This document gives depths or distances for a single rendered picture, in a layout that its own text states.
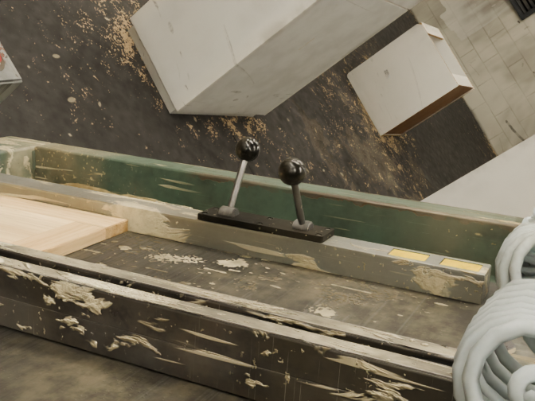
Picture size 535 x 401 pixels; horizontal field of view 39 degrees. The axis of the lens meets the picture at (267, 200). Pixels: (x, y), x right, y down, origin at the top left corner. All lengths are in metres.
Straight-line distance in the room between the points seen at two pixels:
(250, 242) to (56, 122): 2.20
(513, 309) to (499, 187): 4.27
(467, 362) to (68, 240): 0.81
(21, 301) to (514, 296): 0.57
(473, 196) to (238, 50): 1.80
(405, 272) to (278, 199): 0.38
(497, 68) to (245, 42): 5.89
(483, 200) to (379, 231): 3.41
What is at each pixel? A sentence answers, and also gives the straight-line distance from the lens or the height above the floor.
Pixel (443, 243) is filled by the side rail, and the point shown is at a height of 1.54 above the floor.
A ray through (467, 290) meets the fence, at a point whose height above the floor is 1.62.
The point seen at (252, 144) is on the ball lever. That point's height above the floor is 1.43.
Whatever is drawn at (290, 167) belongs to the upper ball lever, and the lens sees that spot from 1.00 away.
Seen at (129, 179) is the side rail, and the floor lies 1.07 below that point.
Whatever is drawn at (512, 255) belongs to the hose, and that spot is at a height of 1.80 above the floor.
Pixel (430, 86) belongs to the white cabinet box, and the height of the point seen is 0.54.
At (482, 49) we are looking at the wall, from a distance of 9.26.
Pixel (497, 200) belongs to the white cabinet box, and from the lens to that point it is 4.65.
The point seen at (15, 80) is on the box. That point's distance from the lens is 1.70.
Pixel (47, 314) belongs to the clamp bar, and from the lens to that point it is 0.83.
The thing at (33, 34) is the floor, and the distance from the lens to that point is 3.51.
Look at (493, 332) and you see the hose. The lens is 0.36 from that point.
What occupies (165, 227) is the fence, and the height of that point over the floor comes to 1.26.
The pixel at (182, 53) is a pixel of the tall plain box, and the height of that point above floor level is 0.24.
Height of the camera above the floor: 1.94
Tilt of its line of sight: 28 degrees down
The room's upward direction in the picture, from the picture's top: 57 degrees clockwise
